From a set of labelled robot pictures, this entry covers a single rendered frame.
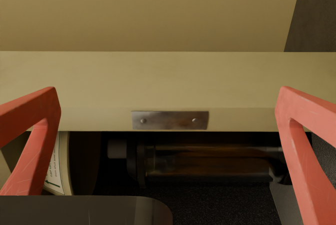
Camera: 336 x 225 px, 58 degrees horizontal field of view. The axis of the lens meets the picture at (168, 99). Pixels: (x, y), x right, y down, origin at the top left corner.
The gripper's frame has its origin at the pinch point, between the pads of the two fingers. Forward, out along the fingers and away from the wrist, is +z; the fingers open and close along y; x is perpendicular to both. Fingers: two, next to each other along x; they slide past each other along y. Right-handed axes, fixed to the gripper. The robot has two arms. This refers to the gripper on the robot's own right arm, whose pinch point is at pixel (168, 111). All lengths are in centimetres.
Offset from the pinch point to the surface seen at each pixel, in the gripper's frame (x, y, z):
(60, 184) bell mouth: 22.0, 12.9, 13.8
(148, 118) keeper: 10.2, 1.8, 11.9
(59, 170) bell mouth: 19.9, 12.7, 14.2
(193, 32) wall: 20, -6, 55
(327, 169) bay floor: 19.6, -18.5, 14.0
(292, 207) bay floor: 31.8, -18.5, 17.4
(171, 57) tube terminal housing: 9.0, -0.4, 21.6
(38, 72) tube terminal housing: 8.9, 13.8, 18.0
